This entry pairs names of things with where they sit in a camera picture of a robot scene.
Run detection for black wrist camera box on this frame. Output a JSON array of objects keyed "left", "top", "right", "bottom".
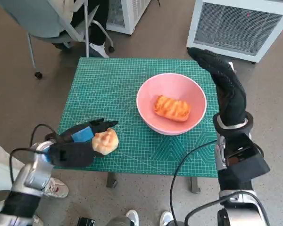
[
  {"left": 225, "top": 133, "right": 271, "bottom": 183},
  {"left": 48, "top": 141, "right": 104, "bottom": 169}
]

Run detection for grey office chair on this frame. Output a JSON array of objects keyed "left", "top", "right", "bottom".
[{"left": 0, "top": 0, "right": 115, "bottom": 80}]

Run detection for round toy bread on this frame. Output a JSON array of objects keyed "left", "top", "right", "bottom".
[{"left": 91, "top": 128, "right": 120, "bottom": 156}]

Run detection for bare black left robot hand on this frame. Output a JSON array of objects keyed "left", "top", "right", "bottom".
[{"left": 45, "top": 118, "right": 120, "bottom": 144}]

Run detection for black robot body block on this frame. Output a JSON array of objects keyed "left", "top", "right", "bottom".
[{"left": 77, "top": 217, "right": 95, "bottom": 226}]

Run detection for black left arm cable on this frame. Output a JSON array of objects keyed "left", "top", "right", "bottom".
[{"left": 9, "top": 124, "right": 59, "bottom": 184}]

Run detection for green cutting mat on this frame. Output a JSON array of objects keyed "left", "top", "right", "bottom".
[{"left": 54, "top": 57, "right": 224, "bottom": 178}]

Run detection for long toy bread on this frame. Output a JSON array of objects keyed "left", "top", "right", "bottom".
[{"left": 154, "top": 95, "right": 191, "bottom": 122}]

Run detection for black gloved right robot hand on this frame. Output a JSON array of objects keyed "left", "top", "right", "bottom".
[{"left": 187, "top": 47, "right": 248, "bottom": 129}]

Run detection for looped black robot cable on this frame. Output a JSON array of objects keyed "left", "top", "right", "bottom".
[{"left": 184, "top": 191, "right": 268, "bottom": 226}]

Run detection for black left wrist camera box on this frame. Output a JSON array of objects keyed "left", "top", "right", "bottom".
[{"left": 48, "top": 141, "right": 104, "bottom": 169}]

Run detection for large white mesh cabinet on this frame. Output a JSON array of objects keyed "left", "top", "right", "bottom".
[{"left": 186, "top": 0, "right": 283, "bottom": 64}]

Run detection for white shoe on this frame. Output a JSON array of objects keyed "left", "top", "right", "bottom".
[
  {"left": 160, "top": 211, "right": 173, "bottom": 226},
  {"left": 125, "top": 209, "right": 140, "bottom": 226}
]

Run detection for small white mesh cabinet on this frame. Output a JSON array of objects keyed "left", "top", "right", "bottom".
[{"left": 106, "top": 0, "right": 149, "bottom": 36}]

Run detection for long black robot cable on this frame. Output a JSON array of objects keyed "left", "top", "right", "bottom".
[{"left": 169, "top": 140, "right": 219, "bottom": 226}]

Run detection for seated person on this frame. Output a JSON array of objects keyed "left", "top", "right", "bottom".
[{"left": 61, "top": 0, "right": 110, "bottom": 58}]

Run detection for grey table leg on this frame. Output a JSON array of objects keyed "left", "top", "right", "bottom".
[
  {"left": 190, "top": 176, "right": 201, "bottom": 194},
  {"left": 106, "top": 172, "right": 117, "bottom": 188}
]

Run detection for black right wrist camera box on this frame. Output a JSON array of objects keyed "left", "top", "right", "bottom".
[{"left": 225, "top": 133, "right": 271, "bottom": 183}]

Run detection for pink bowl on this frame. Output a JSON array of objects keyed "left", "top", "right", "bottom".
[{"left": 136, "top": 73, "right": 208, "bottom": 136}]

